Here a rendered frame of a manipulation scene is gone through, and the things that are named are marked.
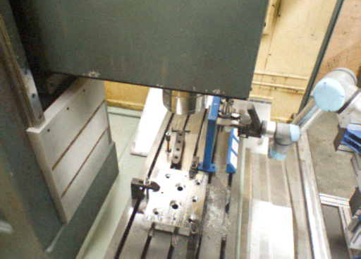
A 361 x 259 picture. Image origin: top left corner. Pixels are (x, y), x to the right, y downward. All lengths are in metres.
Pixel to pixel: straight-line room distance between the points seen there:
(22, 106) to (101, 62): 0.28
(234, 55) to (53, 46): 0.52
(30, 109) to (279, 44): 1.50
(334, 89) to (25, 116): 1.05
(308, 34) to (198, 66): 1.27
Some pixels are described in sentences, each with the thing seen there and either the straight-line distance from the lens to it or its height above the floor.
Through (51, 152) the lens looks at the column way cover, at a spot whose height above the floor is 1.31.
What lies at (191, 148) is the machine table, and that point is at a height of 0.90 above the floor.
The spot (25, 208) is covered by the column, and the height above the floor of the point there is 1.15.
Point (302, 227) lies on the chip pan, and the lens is 1.77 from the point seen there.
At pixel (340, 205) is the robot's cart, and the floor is 0.23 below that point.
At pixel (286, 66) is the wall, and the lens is 2.10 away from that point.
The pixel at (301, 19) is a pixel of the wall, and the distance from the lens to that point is 1.99.
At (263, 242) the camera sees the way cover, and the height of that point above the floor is 0.73.
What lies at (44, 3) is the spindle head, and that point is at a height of 1.78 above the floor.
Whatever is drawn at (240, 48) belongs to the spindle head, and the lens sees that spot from 0.81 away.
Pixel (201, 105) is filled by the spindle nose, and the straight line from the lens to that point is 1.00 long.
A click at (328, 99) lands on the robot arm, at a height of 1.44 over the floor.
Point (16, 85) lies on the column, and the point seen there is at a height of 1.58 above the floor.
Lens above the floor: 2.05
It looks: 38 degrees down
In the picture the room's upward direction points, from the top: 2 degrees clockwise
